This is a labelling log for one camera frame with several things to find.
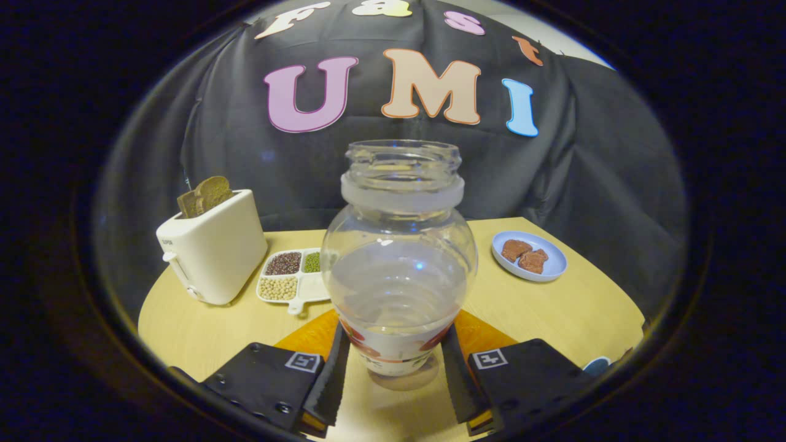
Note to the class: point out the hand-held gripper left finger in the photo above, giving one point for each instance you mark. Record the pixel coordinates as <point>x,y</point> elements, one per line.
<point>328,380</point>

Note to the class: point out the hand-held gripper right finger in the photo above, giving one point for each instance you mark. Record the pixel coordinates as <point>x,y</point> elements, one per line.
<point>457,380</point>

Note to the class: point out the blue round coaster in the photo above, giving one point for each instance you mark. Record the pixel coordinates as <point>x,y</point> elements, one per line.
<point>597,366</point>

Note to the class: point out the white divided tray with beans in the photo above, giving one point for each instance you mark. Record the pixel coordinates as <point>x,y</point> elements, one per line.
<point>288,279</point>

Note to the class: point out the wooden table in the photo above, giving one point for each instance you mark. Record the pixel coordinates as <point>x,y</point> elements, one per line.
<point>552,313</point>

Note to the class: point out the brown meat piece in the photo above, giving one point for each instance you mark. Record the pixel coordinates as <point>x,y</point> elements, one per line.
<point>533,261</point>
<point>514,249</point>

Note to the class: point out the light blue plate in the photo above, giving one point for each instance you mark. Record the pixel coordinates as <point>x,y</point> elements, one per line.
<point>549,265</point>

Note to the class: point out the white toaster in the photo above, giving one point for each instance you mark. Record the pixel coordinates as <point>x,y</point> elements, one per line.
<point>215,252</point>

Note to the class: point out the black backdrop cloth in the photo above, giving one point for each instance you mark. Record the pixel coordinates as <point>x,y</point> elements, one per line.
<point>307,166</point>

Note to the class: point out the brown toast slice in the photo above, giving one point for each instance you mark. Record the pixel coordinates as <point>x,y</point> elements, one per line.
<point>187,204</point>
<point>215,191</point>

